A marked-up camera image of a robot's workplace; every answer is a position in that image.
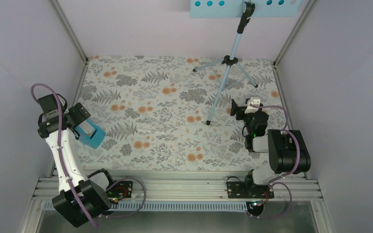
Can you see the aluminium mounting rail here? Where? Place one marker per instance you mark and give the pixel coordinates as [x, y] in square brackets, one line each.
[215, 188]

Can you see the aluminium frame post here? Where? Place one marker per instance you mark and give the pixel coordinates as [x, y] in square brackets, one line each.
[304, 13]
[69, 30]

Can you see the right aluminium frame post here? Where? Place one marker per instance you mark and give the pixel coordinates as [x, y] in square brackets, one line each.
[304, 13]

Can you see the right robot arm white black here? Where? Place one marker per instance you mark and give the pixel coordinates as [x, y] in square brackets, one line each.
[286, 149]

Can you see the light blue music stand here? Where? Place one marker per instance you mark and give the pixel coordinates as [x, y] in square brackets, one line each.
[244, 10]

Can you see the floral patterned table mat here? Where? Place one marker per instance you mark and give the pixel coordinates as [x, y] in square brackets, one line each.
[158, 114]

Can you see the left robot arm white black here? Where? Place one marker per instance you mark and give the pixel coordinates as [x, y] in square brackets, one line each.
[81, 197]

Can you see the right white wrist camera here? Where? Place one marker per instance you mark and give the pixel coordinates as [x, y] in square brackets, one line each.
[253, 105]

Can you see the left aluminium frame post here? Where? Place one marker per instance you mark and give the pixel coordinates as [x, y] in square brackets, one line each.
[69, 30]

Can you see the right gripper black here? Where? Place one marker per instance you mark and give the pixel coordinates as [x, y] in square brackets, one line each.
[240, 109]

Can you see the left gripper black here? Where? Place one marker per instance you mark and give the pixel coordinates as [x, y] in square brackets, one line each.
[79, 117]

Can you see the blue metronome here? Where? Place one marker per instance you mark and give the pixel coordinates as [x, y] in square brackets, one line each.
[90, 134]

